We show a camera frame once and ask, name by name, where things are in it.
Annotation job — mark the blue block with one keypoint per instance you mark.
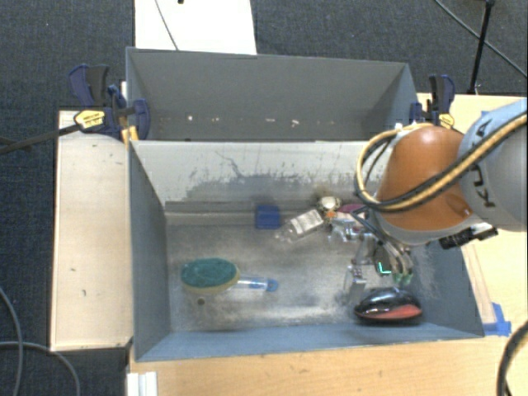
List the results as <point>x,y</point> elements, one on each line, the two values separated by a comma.
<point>267,217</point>

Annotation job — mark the silver metal tool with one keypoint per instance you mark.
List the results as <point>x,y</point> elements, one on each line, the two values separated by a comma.
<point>343,229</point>

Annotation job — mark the clear plastic bottle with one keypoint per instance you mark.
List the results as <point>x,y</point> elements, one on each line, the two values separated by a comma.
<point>303,224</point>

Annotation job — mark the purple flat thing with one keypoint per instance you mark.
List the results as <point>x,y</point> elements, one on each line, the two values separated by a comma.
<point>350,209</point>

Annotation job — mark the pale wood board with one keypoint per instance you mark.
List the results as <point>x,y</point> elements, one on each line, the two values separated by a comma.
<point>90,241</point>

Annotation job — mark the grey metal bin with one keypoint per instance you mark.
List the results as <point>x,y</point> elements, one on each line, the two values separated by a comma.
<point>231,97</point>

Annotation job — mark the shiny round metal ball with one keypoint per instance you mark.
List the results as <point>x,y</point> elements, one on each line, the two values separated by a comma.
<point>328,205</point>

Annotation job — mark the black cylinder on white bracket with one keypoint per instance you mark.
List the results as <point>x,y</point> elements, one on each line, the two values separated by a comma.
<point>466,237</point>

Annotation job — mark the black and red computer mouse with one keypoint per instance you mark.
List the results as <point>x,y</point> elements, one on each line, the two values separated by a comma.
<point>387,305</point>

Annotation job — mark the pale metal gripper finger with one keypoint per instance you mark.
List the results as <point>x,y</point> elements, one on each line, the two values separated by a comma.
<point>358,292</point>
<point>349,281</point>

